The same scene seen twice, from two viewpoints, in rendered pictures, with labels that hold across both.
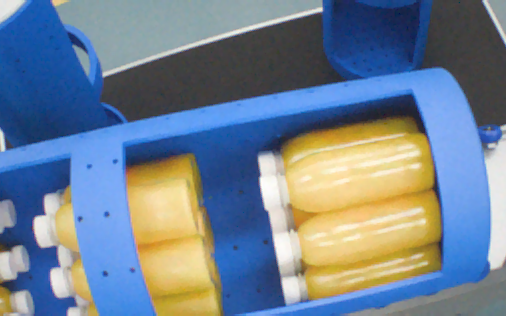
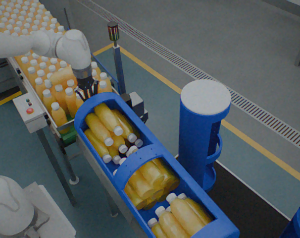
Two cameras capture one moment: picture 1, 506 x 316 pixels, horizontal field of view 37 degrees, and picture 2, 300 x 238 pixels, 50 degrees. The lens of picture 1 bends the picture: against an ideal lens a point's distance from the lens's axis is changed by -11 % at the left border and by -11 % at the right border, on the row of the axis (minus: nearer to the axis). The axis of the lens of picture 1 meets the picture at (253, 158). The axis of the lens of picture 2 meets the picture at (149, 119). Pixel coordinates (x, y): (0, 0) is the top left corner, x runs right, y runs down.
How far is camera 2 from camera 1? 55 cm
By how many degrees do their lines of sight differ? 35
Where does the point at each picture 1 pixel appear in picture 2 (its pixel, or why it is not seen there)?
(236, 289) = (151, 213)
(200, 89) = (239, 201)
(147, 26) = (255, 174)
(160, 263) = (139, 181)
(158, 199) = (153, 170)
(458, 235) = not seen: outside the picture
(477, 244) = not seen: outside the picture
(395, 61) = not seen: outside the picture
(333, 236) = (167, 219)
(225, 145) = (187, 188)
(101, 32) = (243, 161)
